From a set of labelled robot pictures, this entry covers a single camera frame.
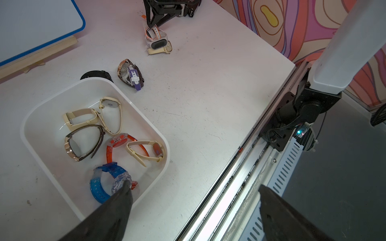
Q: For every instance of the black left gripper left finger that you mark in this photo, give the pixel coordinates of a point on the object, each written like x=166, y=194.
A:
x=108, y=222

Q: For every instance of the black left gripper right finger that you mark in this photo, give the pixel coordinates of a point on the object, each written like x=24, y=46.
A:
x=281, y=222

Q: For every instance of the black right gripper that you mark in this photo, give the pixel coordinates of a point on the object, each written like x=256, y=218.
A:
x=159, y=12

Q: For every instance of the white orange strap watch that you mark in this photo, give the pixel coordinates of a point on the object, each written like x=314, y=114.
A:
x=152, y=34

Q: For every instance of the blue transparent watch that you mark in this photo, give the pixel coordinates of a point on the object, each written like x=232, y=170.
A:
x=107, y=179

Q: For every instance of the brown purple strap watch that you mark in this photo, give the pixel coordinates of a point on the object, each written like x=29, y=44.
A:
x=130, y=74

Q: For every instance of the red transparent watch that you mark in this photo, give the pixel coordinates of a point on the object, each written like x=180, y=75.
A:
x=120, y=144

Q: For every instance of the dark brown leather watch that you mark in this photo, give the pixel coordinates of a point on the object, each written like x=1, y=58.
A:
x=84, y=142

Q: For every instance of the beige thin strap watch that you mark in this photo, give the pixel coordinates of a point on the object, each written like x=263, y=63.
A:
x=153, y=151

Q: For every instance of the cream square face watch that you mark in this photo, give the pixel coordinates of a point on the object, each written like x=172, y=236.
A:
x=80, y=118

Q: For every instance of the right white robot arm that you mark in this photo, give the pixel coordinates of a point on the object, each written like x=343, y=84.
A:
x=344, y=40

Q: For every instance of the black smart watch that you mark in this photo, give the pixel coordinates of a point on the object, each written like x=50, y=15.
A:
x=97, y=73

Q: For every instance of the white board blue rim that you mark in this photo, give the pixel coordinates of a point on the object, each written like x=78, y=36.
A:
x=27, y=26

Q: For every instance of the wooden board easel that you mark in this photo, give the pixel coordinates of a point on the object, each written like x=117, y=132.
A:
x=25, y=63

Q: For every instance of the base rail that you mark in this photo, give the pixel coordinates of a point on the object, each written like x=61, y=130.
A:
x=253, y=163

